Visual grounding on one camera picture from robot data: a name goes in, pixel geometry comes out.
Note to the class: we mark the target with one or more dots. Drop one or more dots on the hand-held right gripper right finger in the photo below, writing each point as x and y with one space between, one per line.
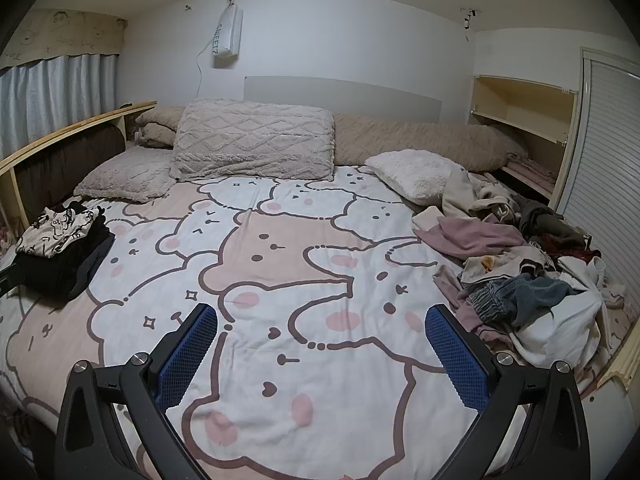
457 360

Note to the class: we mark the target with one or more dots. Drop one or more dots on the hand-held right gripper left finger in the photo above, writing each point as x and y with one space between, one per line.
187 350

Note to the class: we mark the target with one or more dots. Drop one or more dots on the pile of unfolded clothes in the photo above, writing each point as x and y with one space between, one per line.
525 280

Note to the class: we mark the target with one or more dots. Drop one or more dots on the stack of dark folded clothes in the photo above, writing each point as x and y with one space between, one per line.
60 272

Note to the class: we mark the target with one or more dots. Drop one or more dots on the bear print bedsheet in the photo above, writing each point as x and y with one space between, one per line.
280 270

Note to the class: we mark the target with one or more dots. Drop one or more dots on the cartoon print folded garment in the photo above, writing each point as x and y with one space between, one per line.
52 232

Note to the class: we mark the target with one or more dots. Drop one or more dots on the small textured grey pillow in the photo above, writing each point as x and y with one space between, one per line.
125 175

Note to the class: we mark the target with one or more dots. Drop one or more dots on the white fluffy pillow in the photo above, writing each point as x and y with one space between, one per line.
415 172

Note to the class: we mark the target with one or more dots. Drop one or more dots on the pink folded linen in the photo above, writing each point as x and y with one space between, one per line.
532 170

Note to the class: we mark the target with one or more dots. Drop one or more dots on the large textured grey pillow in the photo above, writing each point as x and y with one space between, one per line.
250 135

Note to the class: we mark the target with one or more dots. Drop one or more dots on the long beige bolster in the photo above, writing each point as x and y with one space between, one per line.
425 137

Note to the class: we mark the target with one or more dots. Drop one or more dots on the beige pillow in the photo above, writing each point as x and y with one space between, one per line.
155 125

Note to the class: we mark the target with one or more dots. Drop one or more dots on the wooden headboard shelf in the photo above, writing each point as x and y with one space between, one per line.
75 127

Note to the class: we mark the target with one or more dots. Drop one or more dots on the white roller shutter door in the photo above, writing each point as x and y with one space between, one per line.
605 150

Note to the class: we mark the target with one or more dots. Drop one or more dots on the cream shelf cabinet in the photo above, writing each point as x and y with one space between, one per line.
525 95

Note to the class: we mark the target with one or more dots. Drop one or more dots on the pale blue curtain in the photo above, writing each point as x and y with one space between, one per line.
50 95

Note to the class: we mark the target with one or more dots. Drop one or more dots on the white hanging bag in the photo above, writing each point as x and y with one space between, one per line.
227 35

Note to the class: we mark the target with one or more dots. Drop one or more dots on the cartoon print valance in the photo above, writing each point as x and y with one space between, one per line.
65 35

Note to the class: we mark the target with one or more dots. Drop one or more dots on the cream bed frame edge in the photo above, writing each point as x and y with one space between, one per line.
620 365

